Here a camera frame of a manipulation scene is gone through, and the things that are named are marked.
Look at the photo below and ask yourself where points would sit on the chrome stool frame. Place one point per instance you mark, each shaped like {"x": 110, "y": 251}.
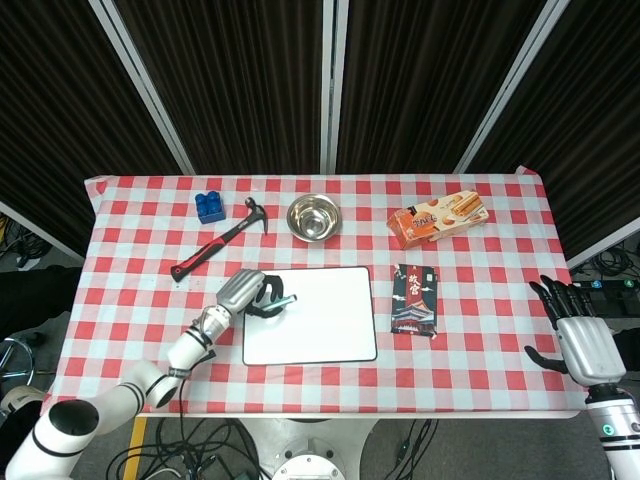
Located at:
{"x": 31, "y": 357}

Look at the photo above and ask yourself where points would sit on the dark brown partition panel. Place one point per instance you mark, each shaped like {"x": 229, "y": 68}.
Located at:
{"x": 425, "y": 85}
{"x": 590, "y": 125}
{"x": 60, "y": 90}
{"x": 235, "y": 85}

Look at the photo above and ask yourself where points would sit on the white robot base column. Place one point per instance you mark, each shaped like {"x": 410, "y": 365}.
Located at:
{"x": 317, "y": 450}

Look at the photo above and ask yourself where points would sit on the red white checkered tablecloth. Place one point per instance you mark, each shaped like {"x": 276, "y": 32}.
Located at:
{"x": 350, "y": 385}

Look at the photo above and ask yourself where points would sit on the white partition post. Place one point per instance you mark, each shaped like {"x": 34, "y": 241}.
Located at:
{"x": 142, "y": 87}
{"x": 607, "y": 247}
{"x": 512, "y": 85}
{"x": 334, "y": 87}
{"x": 40, "y": 231}

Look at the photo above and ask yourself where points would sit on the orange cookie box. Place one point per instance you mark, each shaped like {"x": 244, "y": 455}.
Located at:
{"x": 437, "y": 217}

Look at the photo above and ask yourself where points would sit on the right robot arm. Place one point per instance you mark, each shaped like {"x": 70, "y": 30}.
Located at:
{"x": 617, "y": 430}

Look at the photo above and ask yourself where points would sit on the dark blue card pack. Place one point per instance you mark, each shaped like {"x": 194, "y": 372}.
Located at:
{"x": 415, "y": 300}

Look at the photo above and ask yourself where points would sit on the blue building block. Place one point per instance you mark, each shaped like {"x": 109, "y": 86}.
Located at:
{"x": 210, "y": 209}

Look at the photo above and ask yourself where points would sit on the black red claw hammer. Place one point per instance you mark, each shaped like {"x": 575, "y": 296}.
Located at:
{"x": 220, "y": 241}

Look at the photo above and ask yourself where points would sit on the black power strip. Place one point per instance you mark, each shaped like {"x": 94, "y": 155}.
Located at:
{"x": 605, "y": 286}

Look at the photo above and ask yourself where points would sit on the stainless steel bowl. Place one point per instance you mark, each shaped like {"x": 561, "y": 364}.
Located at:
{"x": 314, "y": 219}

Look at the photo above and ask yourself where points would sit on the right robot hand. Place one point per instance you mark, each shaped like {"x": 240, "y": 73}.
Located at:
{"x": 592, "y": 350}

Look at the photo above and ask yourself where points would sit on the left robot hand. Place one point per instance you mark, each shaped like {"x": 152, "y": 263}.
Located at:
{"x": 239, "y": 292}

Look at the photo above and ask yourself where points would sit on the white board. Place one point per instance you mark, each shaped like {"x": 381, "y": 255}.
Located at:
{"x": 325, "y": 320}

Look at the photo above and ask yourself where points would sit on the light teal marker pen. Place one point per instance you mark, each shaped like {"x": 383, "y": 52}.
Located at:
{"x": 286, "y": 300}

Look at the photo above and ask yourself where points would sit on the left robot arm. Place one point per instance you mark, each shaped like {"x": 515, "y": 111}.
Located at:
{"x": 125, "y": 395}

